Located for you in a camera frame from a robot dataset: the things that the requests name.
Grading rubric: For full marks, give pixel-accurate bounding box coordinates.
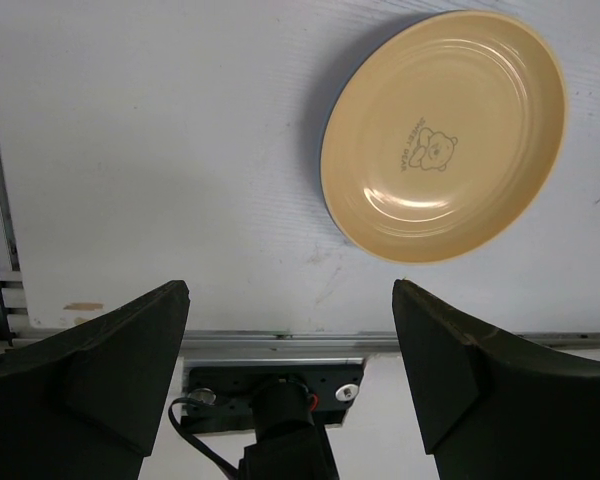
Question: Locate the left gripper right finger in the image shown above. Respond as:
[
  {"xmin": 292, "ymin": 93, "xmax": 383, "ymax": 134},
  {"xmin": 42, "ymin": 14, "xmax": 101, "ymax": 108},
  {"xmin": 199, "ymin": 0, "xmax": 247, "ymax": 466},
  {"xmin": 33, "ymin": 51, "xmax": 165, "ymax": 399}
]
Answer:
[{"xmin": 392, "ymin": 280, "xmax": 600, "ymax": 479}]

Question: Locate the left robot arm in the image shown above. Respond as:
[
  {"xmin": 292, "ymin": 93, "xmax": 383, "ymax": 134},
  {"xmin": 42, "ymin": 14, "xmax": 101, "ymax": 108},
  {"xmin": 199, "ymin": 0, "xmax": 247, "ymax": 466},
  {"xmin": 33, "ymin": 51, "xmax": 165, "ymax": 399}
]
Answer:
[{"xmin": 0, "ymin": 280, "xmax": 600, "ymax": 479}]

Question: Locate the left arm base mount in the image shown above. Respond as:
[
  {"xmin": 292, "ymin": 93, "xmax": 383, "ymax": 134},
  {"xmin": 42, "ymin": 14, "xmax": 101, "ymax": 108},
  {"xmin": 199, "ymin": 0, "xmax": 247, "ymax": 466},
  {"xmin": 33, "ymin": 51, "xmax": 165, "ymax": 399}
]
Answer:
[{"xmin": 181, "ymin": 360, "xmax": 364, "ymax": 437}]

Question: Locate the yellow-orange plate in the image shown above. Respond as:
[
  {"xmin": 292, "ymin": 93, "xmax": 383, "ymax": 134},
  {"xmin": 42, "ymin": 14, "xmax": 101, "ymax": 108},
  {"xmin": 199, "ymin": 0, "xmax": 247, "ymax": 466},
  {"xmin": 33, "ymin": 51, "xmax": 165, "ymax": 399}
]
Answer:
[{"xmin": 319, "ymin": 10, "xmax": 568, "ymax": 264}]

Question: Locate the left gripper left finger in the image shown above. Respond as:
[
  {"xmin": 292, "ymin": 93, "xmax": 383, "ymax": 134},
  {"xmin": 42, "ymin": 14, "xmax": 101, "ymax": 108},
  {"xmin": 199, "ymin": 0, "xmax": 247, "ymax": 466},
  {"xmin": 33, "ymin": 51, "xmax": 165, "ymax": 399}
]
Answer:
[{"xmin": 0, "ymin": 280, "xmax": 190, "ymax": 479}]

